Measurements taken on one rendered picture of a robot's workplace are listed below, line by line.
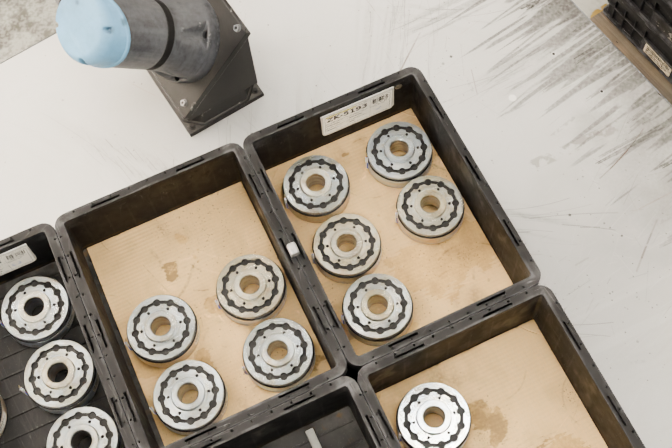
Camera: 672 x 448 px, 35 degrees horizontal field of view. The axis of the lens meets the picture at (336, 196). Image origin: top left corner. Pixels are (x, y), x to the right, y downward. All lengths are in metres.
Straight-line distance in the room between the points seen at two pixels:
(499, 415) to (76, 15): 0.87
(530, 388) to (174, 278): 0.55
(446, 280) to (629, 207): 0.38
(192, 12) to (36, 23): 1.27
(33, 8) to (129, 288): 1.50
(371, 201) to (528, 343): 0.32
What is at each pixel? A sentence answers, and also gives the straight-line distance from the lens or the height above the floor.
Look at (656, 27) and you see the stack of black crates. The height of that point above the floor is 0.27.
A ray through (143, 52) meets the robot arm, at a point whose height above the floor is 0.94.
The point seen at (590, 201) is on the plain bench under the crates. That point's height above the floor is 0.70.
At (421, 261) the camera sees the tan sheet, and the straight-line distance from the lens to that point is 1.63.
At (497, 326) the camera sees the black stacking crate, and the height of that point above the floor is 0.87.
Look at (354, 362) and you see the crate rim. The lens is 1.48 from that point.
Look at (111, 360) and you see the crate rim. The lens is 1.53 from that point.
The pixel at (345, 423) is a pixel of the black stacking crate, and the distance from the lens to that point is 1.56.
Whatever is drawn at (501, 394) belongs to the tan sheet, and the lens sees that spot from 1.58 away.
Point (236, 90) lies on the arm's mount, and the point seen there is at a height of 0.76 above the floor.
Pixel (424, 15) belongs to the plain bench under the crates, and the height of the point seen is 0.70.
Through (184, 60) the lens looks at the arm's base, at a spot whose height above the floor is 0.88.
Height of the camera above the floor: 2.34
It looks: 64 degrees down
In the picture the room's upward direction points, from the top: 6 degrees counter-clockwise
